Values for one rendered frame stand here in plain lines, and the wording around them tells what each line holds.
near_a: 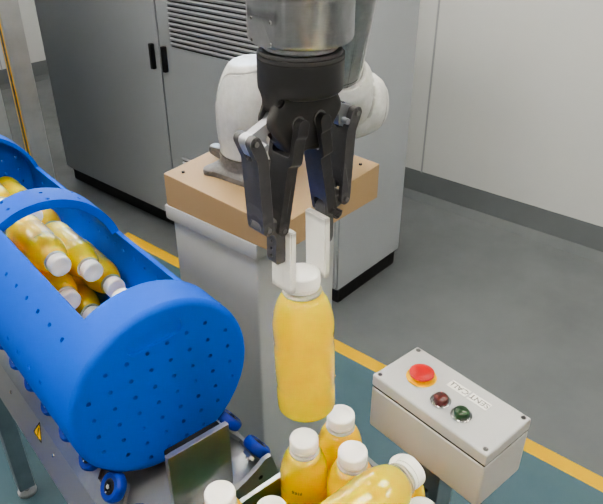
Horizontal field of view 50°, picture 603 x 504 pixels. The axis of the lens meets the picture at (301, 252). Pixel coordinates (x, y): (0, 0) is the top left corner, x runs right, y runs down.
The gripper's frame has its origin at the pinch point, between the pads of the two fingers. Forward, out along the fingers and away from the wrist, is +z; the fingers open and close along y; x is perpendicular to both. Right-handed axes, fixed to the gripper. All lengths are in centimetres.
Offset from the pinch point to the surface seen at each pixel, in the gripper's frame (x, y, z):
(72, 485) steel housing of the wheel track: -35, 18, 53
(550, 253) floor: -91, -250, 141
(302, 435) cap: -4.7, -4.2, 32.6
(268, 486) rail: -7.8, -0.5, 42.7
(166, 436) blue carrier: -23.0, 6.7, 40.0
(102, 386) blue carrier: -23.1, 14.4, 25.4
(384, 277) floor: -132, -168, 141
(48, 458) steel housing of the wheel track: -45, 19, 54
